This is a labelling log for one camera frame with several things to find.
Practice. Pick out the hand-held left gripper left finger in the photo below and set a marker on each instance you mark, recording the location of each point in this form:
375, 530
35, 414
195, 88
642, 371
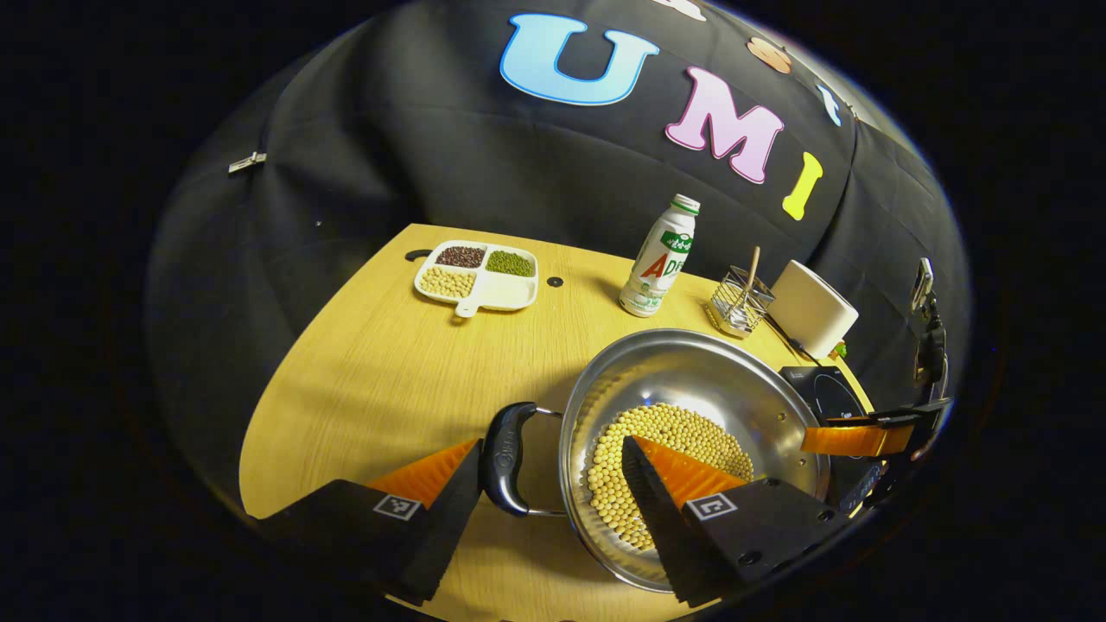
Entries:
449, 527

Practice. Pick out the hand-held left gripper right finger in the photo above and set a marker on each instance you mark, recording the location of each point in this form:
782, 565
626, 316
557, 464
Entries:
657, 518

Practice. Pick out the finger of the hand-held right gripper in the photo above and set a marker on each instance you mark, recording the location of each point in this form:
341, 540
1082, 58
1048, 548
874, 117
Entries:
855, 439

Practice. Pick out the black induction cooktop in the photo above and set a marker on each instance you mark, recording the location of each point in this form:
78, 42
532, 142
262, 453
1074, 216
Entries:
821, 389

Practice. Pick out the sandwich with lettuce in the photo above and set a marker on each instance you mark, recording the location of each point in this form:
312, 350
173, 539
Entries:
838, 350

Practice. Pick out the white toaster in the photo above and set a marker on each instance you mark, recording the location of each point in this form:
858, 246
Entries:
812, 311

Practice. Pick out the clear utensil holder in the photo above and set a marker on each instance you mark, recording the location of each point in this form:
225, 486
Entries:
734, 304

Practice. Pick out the wooden stick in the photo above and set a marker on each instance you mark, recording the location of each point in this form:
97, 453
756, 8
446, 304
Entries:
753, 268

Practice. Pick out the white divided bean dish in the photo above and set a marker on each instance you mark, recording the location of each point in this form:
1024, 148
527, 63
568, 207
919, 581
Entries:
510, 294

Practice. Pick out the white drink bottle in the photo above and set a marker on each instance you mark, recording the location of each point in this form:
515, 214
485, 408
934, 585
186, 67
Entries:
661, 268

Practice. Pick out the small black curved piece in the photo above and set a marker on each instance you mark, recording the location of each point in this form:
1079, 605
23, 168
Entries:
416, 254

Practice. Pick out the black backdrop cloth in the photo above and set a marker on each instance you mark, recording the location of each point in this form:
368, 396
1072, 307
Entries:
389, 130

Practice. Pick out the silver cloth clip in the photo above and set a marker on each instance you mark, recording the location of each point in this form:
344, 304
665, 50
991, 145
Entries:
248, 161

